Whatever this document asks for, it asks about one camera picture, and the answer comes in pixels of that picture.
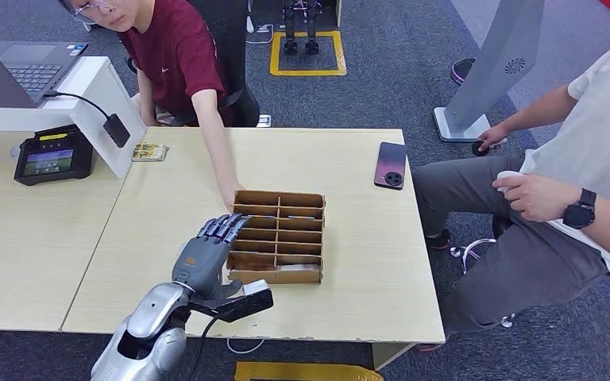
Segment cardboard slotted card organizer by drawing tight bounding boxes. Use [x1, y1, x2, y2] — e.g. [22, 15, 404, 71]
[226, 190, 326, 286]

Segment round dark floor disc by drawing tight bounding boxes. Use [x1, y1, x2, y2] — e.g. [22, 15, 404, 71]
[450, 57, 477, 87]

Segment white desk riser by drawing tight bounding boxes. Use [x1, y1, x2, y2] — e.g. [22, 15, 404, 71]
[0, 56, 149, 180]

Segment customer person's left hand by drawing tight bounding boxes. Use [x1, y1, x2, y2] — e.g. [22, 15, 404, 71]
[219, 181, 245, 214]

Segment gold card pack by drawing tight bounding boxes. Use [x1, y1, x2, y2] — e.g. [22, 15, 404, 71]
[131, 143, 169, 163]

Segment black wristwatch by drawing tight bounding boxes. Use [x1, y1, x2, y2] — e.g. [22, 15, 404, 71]
[562, 188, 598, 230]

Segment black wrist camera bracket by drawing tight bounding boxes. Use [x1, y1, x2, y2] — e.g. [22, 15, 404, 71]
[189, 287, 275, 324]

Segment grey kiosk stand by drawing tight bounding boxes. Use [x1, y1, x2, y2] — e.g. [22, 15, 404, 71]
[434, 0, 546, 144]

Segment black round controller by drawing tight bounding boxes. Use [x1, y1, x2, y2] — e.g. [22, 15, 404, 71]
[471, 137, 508, 158]

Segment dark purple smartphone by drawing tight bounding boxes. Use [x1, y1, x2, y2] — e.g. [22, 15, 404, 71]
[373, 141, 408, 191]

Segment black office chair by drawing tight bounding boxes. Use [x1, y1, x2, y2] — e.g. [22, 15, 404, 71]
[126, 0, 272, 129]

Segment white cable loop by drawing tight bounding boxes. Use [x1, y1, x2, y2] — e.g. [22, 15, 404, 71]
[226, 337, 266, 356]

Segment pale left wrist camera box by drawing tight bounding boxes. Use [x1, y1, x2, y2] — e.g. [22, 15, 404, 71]
[241, 279, 270, 297]

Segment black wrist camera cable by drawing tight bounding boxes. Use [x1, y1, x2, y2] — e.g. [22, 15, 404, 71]
[186, 315, 221, 381]

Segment operator person's left hand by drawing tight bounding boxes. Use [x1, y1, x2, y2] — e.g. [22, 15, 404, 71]
[492, 173, 582, 223]

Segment white power strip cable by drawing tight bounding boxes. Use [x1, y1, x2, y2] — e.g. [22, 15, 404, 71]
[245, 31, 276, 47]

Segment grey laptop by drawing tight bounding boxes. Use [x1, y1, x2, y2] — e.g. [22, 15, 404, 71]
[0, 21, 89, 110]

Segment background humanoid robot legs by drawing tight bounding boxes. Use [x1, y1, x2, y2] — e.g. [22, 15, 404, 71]
[282, 0, 321, 57]

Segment cream table leg panel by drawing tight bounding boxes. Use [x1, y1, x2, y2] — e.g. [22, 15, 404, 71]
[372, 341, 420, 371]

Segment operator person's right hand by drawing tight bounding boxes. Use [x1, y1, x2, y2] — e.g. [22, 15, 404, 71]
[477, 123, 512, 152]

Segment chrome stool base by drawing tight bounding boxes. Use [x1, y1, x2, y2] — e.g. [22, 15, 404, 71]
[450, 237, 516, 330]

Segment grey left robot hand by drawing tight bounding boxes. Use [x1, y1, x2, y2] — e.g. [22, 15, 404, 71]
[171, 213, 251, 302]

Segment customer person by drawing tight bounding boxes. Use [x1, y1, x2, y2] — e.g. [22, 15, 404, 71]
[55, 0, 245, 214]

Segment black payment terminal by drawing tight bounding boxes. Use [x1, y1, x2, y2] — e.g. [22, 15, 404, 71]
[14, 124, 97, 187]

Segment black power adapter brick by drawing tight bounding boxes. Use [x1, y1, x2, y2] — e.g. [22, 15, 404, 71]
[103, 113, 132, 149]

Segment white handheld controller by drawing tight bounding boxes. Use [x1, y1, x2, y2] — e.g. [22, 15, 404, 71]
[496, 169, 527, 193]

